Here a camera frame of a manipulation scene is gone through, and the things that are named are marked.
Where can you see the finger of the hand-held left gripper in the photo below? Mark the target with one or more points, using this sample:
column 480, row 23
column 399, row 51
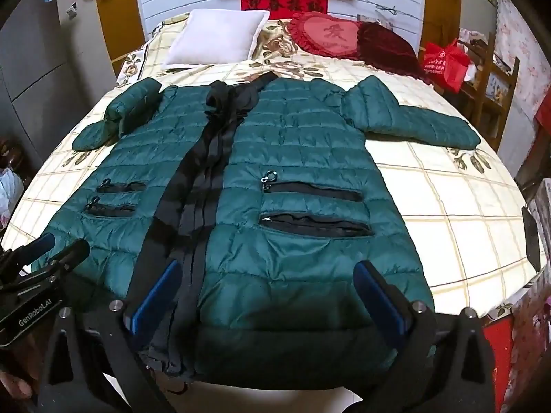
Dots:
column 71, row 254
column 41, row 243

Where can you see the dark red velvet pillow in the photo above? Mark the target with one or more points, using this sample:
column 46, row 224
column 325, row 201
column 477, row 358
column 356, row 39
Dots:
column 387, row 49

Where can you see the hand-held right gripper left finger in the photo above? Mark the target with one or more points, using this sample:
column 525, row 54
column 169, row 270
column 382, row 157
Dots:
column 153, row 299

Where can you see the pink floral curtain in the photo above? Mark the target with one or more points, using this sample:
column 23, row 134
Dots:
column 523, row 43

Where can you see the green puffer jacket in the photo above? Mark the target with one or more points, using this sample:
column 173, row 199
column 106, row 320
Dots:
column 301, row 159

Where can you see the wooden shelf rack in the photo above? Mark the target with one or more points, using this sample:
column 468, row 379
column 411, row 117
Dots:
column 510, row 94

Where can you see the white plastic bag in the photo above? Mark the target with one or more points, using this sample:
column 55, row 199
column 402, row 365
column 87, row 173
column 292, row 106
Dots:
column 9, row 189

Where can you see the red heart-shaped pillow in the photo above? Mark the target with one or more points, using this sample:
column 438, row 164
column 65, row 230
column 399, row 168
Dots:
column 327, row 34

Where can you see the grey refrigerator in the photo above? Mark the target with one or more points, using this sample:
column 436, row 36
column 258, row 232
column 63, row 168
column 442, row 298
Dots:
column 43, row 73

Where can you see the white square pillow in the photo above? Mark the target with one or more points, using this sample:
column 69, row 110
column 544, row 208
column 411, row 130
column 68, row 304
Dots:
column 215, row 36

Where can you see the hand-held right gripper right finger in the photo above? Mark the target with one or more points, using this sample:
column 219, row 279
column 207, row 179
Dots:
column 383, row 301

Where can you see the person's left hand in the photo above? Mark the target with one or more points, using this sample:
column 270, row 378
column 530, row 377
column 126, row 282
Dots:
column 17, row 389

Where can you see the orange wooden wall post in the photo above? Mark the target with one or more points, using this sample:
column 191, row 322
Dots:
column 120, row 21
column 439, row 4

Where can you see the bed with floral checked sheet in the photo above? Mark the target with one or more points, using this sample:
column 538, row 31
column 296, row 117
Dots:
column 430, row 189

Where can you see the red shopping bag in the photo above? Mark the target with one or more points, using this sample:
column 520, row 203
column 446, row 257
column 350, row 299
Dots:
column 443, row 64

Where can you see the pink floral cloth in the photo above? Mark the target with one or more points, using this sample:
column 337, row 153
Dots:
column 529, row 352

